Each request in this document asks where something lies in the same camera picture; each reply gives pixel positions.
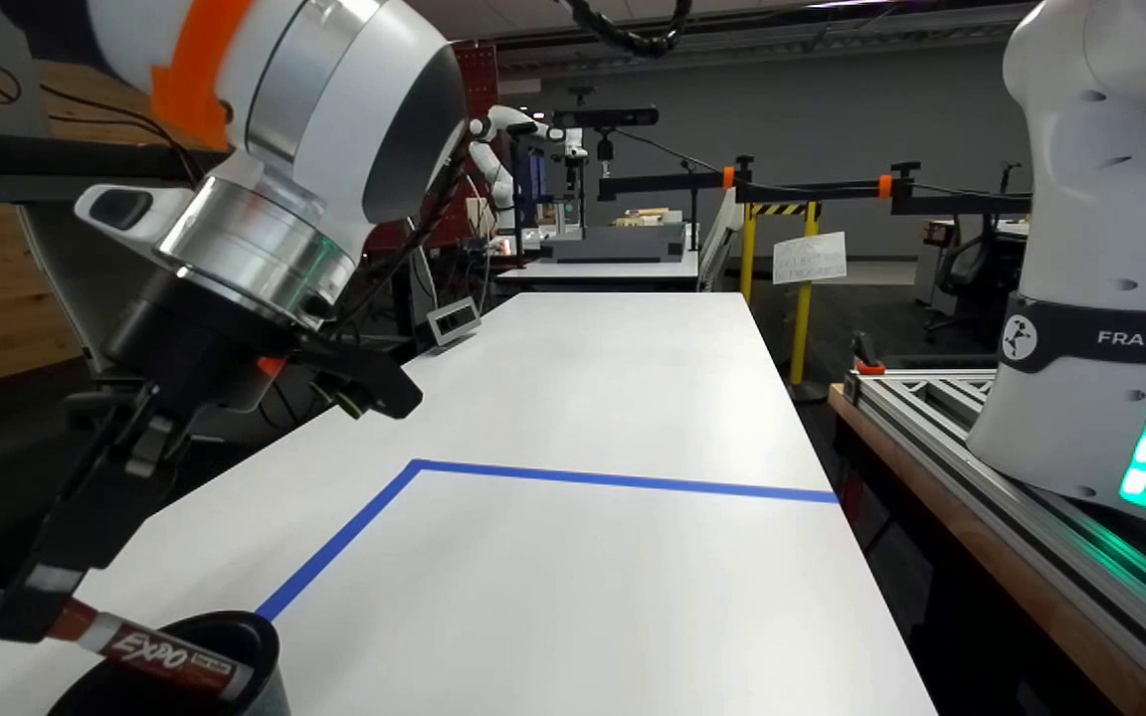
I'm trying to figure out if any blue tape line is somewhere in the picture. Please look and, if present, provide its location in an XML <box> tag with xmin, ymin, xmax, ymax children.
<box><xmin>254</xmin><ymin>459</ymin><xmax>842</xmax><ymax>624</ymax></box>

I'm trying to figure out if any red Expo marker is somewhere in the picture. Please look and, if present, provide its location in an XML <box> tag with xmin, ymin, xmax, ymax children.
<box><xmin>49</xmin><ymin>599</ymin><xmax>258</xmax><ymax>700</ymax></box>

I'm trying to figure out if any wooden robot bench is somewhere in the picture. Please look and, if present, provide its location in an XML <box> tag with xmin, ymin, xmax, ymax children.
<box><xmin>822</xmin><ymin>383</ymin><xmax>1146</xmax><ymax>716</ymax></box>

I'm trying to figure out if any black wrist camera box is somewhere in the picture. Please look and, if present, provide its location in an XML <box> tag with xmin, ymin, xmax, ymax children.
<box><xmin>313</xmin><ymin>331</ymin><xmax>425</xmax><ymax>422</ymax></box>

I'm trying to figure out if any black bar with orange clamps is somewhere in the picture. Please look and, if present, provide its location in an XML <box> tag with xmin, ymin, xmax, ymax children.
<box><xmin>598</xmin><ymin>155</ymin><xmax>1036</xmax><ymax>223</ymax></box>

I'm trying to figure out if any red cabinet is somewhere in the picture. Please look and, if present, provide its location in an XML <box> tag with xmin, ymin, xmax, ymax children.
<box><xmin>447</xmin><ymin>36</ymin><xmax>504</xmax><ymax>243</ymax></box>

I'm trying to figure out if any aluminium mounting rail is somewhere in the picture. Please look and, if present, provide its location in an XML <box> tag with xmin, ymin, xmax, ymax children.
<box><xmin>838</xmin><ymin>367</ymin><xmax>1146</xmax><ymax>692</ymax></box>

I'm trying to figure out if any short yellow post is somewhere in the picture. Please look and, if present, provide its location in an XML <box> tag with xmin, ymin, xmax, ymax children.
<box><xmin>736</xmin><ymin>201</ymin><xmax>762</xmax><ymax>305</ymax></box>

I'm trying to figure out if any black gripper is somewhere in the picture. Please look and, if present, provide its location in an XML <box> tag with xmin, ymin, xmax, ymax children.
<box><xmin>0</xmin><ymin>280</ymin><xmax>343</xmax><ymax>647</ymax></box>

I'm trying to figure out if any tall yellow post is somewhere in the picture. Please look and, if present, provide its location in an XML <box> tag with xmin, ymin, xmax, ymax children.
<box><xmin>786</xmin><ymin>197</ymin><xmax>822</xmax><ymax>391</ymax></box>

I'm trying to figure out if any white background table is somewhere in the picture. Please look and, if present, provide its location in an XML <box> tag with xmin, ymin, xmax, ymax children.
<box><xmin>492</xmin><ymin>250</ymin><xmax>709</xmax><ymax>293</ymax></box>

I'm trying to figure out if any small black display box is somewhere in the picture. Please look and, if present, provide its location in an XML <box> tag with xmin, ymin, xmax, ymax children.
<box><xmin>419</xmin><ymin>293</ymin><xmax>484</xmax><ymax>353</ymax></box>

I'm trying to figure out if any black shelf beam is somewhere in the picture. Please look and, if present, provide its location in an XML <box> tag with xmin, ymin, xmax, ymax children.
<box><xmin>0</xmin><ymin>127</ymin><xmax>225</xmax><ymax>205</ymax></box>

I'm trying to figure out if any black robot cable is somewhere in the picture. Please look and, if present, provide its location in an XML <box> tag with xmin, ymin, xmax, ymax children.
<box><xmin>566</xmin><ymin>0</ymin><xmax>695</xmax><ymax>58</ymax></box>

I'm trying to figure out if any white paper sign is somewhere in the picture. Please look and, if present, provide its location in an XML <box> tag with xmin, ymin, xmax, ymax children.
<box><xmin>766</xmin><ymin>228</ymin><xmax>853</xmax><ymax>289</ymax></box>

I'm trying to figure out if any black camera bar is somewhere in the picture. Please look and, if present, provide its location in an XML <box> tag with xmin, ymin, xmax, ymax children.
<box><xmin>551</xmin><ymin>103</ymin><xmax>664</xmax><ymax>135</ymax></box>

